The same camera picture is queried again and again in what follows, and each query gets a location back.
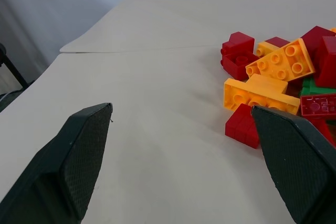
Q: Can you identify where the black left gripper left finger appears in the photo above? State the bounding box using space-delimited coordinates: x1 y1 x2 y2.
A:
0 102 113 224

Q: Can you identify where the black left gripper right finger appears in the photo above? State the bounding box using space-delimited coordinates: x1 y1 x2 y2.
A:
250 105 336 224

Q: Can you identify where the transparent red plastic brick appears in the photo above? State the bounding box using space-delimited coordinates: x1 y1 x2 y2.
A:
300 93 336 119

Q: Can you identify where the green plastic building brick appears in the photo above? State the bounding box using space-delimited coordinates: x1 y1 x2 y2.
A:
300 76 336 98

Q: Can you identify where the orange plastic building brick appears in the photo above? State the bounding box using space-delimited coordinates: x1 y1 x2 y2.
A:
223 73 301 115

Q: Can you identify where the black stand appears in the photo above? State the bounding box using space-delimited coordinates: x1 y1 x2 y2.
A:
0 42 29 90

